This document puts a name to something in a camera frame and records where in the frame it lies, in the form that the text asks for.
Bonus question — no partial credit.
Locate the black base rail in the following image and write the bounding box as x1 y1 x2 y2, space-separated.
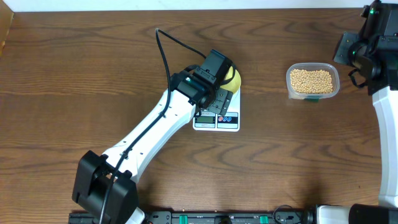
68 210 315 224

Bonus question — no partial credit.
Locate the soybeans pile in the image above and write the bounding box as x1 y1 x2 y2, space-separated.
290 69 333 94

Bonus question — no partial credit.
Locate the clear plastic container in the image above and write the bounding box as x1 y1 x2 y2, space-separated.
286 62 340 100

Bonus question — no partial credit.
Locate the green tape label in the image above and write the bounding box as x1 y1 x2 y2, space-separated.
304 98 320 103

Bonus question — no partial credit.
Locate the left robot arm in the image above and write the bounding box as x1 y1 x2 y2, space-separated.
72 50 238 223

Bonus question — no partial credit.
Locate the yellow plastic bowl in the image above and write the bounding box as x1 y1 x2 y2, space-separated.
220 67 241 94

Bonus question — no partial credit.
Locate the white digital kitchen scale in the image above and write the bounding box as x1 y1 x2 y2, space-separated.
193 90 241 132

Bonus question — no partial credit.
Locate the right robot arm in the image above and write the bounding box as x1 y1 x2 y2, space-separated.
300 1 397 224

